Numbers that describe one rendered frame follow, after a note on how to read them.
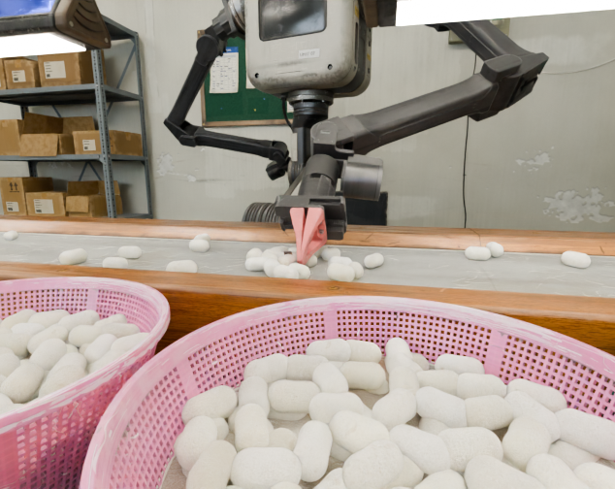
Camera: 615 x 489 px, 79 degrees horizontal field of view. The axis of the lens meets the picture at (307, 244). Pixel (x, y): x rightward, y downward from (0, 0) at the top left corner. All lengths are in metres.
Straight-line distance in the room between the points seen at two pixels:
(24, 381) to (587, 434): 0.33
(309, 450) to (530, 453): 0.10
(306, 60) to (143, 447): 1.02
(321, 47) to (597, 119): 2.00
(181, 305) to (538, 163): 2.48
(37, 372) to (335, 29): 0.99
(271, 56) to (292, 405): 1.04
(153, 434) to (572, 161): 2.67
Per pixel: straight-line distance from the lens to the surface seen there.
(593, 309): 0.37
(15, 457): 0.24
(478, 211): 2.62
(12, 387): 0.31
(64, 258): 0.63
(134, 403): 0.21
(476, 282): 0.50
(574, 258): 0.64
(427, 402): 0.24
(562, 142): 2.72
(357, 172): 0.59
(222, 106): 2.85
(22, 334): 0.38
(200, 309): 0.37
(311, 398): 0.24
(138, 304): 0.37
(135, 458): 0.20
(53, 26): 0.60
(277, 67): 1.16
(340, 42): 1.10
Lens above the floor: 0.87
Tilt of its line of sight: 11 degrees down
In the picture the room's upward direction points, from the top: straight up
